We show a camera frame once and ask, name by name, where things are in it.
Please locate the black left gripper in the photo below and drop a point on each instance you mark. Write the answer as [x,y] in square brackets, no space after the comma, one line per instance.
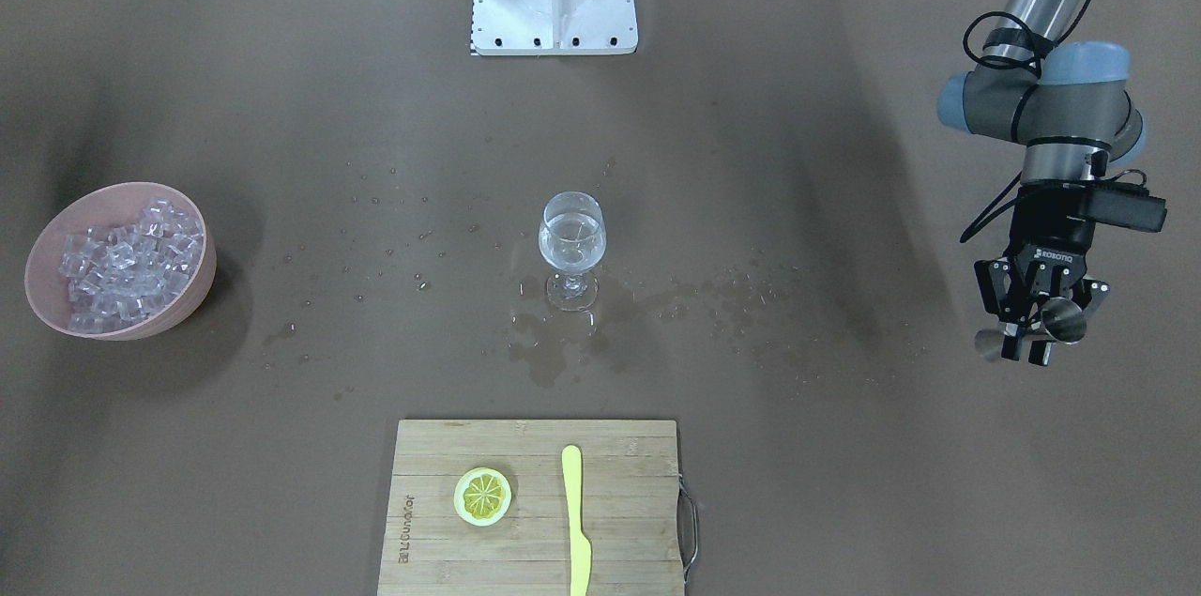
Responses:
[1048,230]

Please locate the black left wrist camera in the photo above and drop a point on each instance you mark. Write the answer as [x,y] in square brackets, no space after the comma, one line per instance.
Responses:
[1131,208]

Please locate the clear wine glass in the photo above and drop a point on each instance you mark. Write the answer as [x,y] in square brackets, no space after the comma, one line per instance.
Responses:
[572,241]

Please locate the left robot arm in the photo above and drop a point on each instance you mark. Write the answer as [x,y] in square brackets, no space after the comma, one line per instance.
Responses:
[1067,105]

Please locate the pile of clear ice cubes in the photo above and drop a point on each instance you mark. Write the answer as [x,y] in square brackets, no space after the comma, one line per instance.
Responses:
[118,276]

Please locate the steel double jigger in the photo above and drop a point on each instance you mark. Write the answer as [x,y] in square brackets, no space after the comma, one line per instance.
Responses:
[1056,321]

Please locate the yellow lemon half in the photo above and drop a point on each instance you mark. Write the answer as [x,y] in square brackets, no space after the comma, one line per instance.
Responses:
[482,496]

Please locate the yellow plastic knife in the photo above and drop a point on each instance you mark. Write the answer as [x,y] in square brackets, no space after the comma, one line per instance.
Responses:
[580,551]

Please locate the wooden cutting board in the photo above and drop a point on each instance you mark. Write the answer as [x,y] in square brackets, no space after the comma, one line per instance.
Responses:
[630,500]

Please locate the brown table mat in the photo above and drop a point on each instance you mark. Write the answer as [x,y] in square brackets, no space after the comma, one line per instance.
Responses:
[782,277]

